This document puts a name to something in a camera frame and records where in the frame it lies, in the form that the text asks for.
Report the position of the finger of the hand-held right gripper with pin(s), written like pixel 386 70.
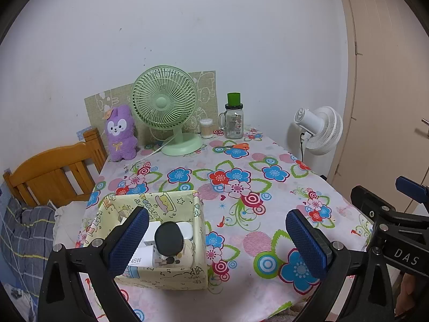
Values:
pixel 368 201
pixel 412 187

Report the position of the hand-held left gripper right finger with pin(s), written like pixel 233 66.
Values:
pixel 308 245

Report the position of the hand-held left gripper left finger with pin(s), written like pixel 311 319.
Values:
pixel 127 241

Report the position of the white wall charger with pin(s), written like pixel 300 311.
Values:
pixel 142 256

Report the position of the black round disc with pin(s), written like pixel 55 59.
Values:
pixel 169 238

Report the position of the yellow fabric storage box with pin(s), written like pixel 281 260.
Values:
pixel 167 278

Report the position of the white rounded case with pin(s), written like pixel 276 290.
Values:
pixel 187 229

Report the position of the person's right hand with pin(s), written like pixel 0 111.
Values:
pixel 408 291

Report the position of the white cloth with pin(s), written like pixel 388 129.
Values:
pixel 68 218

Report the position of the floral tablecloth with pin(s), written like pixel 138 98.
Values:
pixel 234 241

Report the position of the white standing fan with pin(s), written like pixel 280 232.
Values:
pixel 321 130

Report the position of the beige door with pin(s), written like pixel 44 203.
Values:
pixel 385 90

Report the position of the wooden bed headboard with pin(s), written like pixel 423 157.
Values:
pixel 43 174

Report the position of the purple plush toy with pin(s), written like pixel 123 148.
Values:
pixel 120 134

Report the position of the blue card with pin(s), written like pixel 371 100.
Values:
pixel 83 134

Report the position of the orange scissors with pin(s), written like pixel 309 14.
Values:
pixel 241 146

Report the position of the cotton swab container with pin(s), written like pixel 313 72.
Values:
pixel 206 129

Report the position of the glass jar with green lid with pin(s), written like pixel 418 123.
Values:
pixel 234 124

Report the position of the green desk fan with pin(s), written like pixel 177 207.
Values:
pixel 164 102

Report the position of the patterned beige board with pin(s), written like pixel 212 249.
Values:
pixel 206 87

